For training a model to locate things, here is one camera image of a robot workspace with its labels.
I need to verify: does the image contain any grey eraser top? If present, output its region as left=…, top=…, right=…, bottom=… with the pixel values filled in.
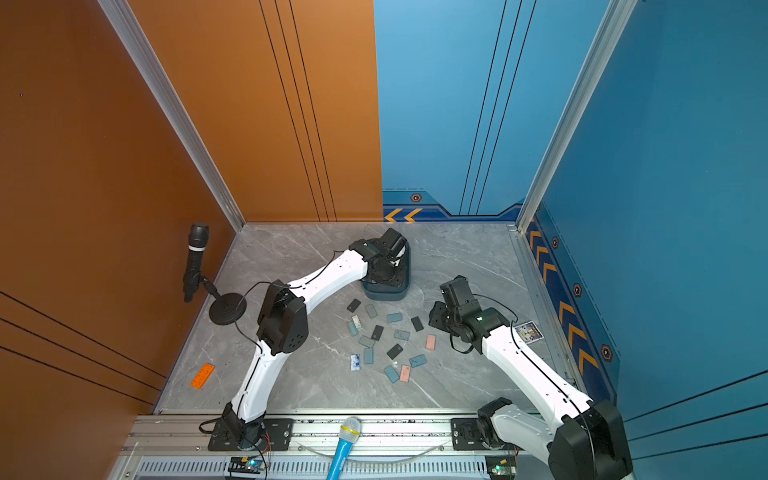
left=365, top=304, right=378, bottom=319

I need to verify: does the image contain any teal grey eraser centre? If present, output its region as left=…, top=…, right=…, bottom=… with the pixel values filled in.
left=394, top=329, right=410, bottom=341

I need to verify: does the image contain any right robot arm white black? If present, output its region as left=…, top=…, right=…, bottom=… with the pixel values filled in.
left=429, top=276, right=634, bottom=479

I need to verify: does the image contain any dark teal storage box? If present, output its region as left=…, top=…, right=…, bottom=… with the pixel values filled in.
left=361, top=246, right=411, bottom=301

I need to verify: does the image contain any black eraser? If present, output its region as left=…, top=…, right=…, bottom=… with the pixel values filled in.
left=411, top=316, right=424, bottom=332
left=347, top=299, right=361, bottom=313
left=371, top=325, right=384, bottom=341
left=386, top=344, right=403, bottom=360

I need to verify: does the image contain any grey eraser middle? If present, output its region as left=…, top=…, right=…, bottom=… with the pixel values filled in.
left=358, top=336, right=376, bottom=348

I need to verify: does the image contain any light blue eraser bottom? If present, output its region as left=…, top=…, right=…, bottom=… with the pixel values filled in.
left=384, top=366, right=400, bottom=383

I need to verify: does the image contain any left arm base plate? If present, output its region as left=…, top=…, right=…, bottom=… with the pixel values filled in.
left=207, top=418, right=294, bottom=453

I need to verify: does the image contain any left green circuit board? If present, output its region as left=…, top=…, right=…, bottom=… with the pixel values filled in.
left=227, top=456, right=268, bottom=479

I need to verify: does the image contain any colourful printed card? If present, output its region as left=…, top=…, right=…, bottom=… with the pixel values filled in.
left=514, top=321, right=543, bottom=344

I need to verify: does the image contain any green circuit board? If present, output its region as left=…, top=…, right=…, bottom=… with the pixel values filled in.
left=485, top=456, right=517, bottom=480
left=227, top=456, right=268, bottom=479

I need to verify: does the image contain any right green circuit board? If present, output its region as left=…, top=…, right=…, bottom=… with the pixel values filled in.
left=485, top=456, right=517, bottom=480

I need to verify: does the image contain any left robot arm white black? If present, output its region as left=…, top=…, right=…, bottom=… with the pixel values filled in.
left=216, top=228, right=410, bottom=450

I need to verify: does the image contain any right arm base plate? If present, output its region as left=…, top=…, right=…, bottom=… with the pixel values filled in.
left=450, top=417, right=502, bottom=451

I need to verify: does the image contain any blue handheld microphone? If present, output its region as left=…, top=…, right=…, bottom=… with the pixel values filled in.
left=326, top=417, right=361, bottom=480

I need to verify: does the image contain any black microphone on stand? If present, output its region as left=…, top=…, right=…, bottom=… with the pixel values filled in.
left=182, top=223, right=247, bottom=326

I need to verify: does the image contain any orange plastic tag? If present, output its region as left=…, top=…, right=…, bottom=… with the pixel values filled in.
left=190, top=363, right=215, bottom=390

